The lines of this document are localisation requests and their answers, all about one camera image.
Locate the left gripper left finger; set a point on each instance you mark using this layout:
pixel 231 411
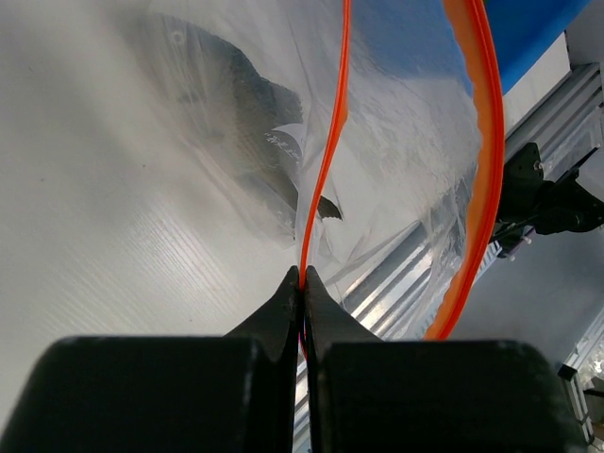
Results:
pixel 232 393

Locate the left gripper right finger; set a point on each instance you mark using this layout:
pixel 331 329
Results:
pixel 370 395

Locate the clear zip bag orange zipper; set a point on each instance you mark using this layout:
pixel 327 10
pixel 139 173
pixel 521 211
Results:
pixel 380 154

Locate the blue plastic bin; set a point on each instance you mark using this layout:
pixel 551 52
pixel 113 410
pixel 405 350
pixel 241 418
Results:
pixel 410 39

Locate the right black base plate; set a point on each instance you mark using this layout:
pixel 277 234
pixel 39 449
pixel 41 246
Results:
pixel 530 203

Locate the aluminium mounting rail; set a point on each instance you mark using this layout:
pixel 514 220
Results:
pixel 548 157

